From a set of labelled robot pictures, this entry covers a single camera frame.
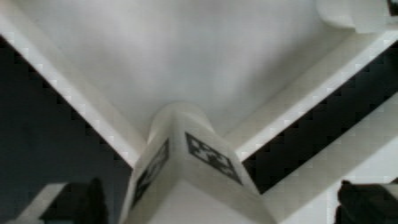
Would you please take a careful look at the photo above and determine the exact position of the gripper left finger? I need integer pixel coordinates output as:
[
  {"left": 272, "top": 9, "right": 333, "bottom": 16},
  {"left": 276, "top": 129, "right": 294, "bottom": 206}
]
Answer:
[{"left": 13, "top": 178, "right": 111, "bottom": 224}]

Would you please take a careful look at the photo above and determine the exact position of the white table leg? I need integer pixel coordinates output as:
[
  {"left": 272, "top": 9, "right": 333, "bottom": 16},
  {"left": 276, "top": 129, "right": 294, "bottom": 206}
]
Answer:
[
  {"left": 118, "top": 102, "right": 278, "bottom": 224},
  {"left": 317, "top": 0, "right": 398, "bottom": 34}
]

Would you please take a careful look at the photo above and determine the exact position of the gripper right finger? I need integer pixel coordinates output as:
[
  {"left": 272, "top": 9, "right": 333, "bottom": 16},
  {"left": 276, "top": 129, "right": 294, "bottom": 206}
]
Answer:
[{"left": 335, "top": 180, "right": 398, "bottom": 224}]

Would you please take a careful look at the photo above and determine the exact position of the white square tabletop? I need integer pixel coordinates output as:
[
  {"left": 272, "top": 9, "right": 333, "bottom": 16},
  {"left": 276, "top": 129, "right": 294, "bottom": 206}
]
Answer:
[{"left": 0, "top": 0, "right": 398, "bottom": 162}]

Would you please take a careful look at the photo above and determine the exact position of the white obstacle fence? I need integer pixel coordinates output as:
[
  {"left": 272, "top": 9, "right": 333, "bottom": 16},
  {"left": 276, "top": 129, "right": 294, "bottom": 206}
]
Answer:
[{"left": 264, "top": 94, "right": 398, "bottom": 224}]

